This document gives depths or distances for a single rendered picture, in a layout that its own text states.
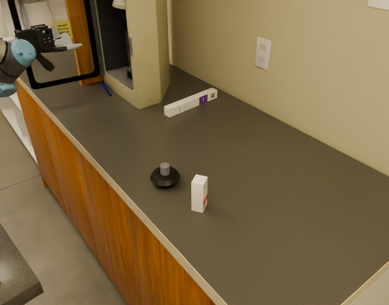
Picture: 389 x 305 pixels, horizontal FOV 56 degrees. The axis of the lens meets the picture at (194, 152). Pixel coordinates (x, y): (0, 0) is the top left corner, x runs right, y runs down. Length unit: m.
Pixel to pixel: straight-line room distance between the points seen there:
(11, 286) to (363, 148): 1.10
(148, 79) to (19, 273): 0.88
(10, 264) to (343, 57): 1.11
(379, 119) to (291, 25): 0.44
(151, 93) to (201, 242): 0.79
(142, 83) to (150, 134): 0.24
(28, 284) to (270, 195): 0.66
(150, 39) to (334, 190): 0.86
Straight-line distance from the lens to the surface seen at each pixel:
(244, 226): 1.00
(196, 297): 1.06
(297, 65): 1.41
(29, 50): 1.26
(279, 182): 1.16
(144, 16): 1.44
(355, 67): 1.28
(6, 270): 1.00
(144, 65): 1.49
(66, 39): 1.43
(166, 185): 1.08
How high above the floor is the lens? 1.65
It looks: 34 degrees down
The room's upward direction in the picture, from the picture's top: straight up
